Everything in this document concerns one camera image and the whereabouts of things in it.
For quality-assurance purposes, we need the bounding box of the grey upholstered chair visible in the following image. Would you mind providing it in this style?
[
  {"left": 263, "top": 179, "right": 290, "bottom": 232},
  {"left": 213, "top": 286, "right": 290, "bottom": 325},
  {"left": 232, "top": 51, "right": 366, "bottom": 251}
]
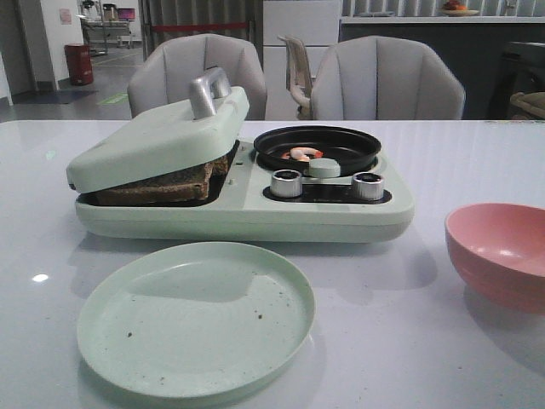
[
  {"left": 127, "top": 33, "right": 267, "bottom": 120},
  {"left": 311, "top": 36, "right": 465, "bottom": 120}
]

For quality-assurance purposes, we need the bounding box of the silver control knob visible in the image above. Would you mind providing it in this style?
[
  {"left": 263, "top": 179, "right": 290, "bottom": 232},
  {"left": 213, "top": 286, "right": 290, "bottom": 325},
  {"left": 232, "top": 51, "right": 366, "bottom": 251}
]
[
  {"left": 270, "top": 169, "right": 302, "bottom": 199},
  {"left": 351, "top": 172, "right": 384, "bottom": 201}
]

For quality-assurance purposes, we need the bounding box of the mint green sandwich maker lid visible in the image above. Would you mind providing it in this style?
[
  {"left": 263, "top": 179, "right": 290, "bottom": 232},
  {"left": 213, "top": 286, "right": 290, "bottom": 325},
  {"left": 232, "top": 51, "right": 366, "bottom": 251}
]
[{"left": 66, "top": 86, "right": 250, "bottom": 193}]

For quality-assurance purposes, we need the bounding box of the grey upholstered chair right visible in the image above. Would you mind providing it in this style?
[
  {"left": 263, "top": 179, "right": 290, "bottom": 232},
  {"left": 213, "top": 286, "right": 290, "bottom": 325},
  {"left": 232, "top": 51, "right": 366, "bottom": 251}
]
[{"left": 311, "top": 36, "right": 465, "bottom": 120}]

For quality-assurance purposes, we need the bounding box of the small bread slice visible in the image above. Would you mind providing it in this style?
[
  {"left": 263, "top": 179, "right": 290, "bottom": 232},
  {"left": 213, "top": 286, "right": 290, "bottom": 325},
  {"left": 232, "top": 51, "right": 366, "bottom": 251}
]
[{"left": 211, "top": 155, "right": 230, "bottom": 176}]

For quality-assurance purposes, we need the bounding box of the fruit bowl on counter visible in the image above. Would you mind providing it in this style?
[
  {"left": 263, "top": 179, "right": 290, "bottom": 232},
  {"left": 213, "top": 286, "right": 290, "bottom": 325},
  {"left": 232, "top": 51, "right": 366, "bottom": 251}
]
[{"left": 439, "top": 0, "right": 479, "bottom": 17}]

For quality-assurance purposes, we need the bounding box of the grey upholstered chair left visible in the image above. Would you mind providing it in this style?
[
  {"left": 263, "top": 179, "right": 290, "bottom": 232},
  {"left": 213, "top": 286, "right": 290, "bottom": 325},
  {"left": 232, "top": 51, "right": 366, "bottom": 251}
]
[{"left": 127, "top": 33, "right": 267, "bottom": 120}]

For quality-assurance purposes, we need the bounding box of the red trash bin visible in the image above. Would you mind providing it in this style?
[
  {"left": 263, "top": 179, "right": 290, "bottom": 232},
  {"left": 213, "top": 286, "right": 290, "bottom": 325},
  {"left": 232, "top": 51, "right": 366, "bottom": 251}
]
[{"left": 64, "top": 43, "right": 94, "bottom": 85}]

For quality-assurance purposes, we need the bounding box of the metal shelf cart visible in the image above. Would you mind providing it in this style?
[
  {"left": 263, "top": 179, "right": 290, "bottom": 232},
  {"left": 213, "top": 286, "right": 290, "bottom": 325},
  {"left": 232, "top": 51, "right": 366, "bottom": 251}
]
[{"left": 77, "top": 1, "right": 137, "bottom": 57}]

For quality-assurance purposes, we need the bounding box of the white refrigerator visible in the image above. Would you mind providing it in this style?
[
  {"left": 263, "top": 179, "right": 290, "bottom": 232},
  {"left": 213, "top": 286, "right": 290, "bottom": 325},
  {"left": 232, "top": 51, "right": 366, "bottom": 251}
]
[{"left": 262, "top": 1, "right": 342, "bottom": 120}]

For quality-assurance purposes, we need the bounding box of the dark grey counter cabinet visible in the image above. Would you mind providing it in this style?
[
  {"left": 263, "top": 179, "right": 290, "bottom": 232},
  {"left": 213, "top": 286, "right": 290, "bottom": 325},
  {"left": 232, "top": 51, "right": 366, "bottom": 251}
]
[{"left": 339, "top": 15, "right": 545, "bottom": 120}]

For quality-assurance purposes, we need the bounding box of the silver left control knob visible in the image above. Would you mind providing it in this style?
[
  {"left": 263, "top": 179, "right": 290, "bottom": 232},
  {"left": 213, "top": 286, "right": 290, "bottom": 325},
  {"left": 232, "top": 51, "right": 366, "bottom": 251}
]
[{"left": 270, "top": 169, "right": 302, "bottom": 199}]

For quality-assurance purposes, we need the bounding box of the pink plastic bowl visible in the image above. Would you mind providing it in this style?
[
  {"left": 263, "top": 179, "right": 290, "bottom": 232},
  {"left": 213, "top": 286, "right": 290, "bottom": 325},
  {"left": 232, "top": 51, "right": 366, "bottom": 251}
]
[{"left": 445, "top": 203, "right": 544, "bottom": 315}]

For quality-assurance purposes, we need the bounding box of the mint green breakfast maker base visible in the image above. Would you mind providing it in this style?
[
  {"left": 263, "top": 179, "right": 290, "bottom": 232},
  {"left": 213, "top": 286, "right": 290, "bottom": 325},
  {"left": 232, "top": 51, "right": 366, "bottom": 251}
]
[{"left": 75, "top": 141, "right": 415, "bottom": 243}]

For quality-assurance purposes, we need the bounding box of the mint green plate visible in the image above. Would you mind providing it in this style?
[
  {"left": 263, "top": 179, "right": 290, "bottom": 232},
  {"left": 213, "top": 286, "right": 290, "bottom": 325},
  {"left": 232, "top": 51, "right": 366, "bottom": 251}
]
[{"left": 77, "top": 242, "right": 315, "bottom": 401}]

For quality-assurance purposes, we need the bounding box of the red barrier tape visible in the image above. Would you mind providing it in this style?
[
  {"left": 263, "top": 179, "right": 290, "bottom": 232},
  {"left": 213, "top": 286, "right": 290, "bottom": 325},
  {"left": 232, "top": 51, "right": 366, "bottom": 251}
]
[{"left": 150, "top": 21, "right": 250, "bottom": 32}]

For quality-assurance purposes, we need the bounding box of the beige office chair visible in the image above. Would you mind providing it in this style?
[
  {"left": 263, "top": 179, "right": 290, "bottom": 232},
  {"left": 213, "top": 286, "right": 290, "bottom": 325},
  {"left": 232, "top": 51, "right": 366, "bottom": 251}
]
[{"left": 278, "top": 36, "right": 313, "bottom": 120}]

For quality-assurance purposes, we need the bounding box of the large bread slice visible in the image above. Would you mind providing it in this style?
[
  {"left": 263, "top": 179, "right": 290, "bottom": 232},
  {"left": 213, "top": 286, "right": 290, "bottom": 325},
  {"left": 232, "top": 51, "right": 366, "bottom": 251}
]
[{"left": 95, "top": 162, "right": 214, "bottom": 205}]

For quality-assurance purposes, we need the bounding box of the orange cooked shrimp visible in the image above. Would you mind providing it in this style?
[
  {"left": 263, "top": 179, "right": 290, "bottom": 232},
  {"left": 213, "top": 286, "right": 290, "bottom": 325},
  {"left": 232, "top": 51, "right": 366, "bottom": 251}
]
[{"left": 281, "top": 147, "right": 324, "bottom": 162}]

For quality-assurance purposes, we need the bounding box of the black round frying pan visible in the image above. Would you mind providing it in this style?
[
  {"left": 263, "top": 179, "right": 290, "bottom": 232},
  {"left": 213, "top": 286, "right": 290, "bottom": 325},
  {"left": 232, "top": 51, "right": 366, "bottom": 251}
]
[{"left": 254, "top": 125, "right": 382, "bottom": 176}]

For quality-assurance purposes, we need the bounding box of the silver right control knob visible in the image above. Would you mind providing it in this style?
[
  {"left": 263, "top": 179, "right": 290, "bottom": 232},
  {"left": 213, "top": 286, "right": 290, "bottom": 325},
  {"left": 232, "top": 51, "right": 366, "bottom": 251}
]
[{"left": 351, "top": 172, "right": 384, "bottom": 201}]

